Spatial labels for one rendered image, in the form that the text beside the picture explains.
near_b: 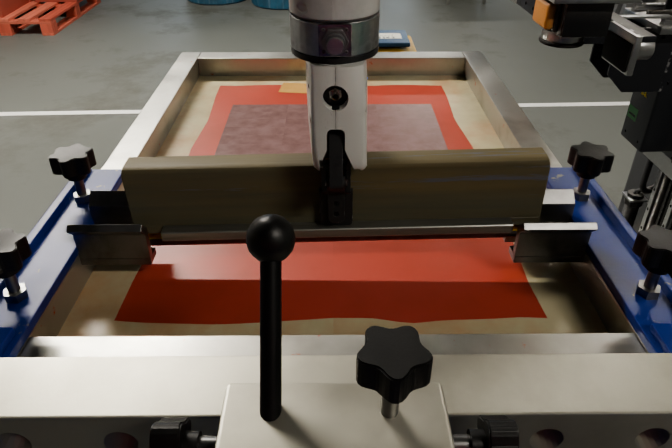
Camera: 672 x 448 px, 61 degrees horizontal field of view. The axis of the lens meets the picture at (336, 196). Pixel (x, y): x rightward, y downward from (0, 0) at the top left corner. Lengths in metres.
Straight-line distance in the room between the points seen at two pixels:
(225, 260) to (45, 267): 0.17
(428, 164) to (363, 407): 0.28
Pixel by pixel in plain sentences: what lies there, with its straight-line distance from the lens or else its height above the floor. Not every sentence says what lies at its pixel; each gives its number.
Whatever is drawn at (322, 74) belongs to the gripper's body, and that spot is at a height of 1.18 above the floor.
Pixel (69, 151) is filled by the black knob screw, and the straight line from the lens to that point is 0.67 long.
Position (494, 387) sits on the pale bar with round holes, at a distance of 0.40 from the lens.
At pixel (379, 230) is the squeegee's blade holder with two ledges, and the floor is 1.02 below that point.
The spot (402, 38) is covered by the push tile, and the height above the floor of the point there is 0.97.
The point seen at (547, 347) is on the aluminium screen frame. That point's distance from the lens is 0.51.
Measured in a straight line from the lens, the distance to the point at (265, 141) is 0.87.
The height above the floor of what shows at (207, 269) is 0.96.
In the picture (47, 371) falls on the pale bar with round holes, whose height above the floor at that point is 1.04.
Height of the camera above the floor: 1.34
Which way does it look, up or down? 32 degrees down
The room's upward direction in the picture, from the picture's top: straight up
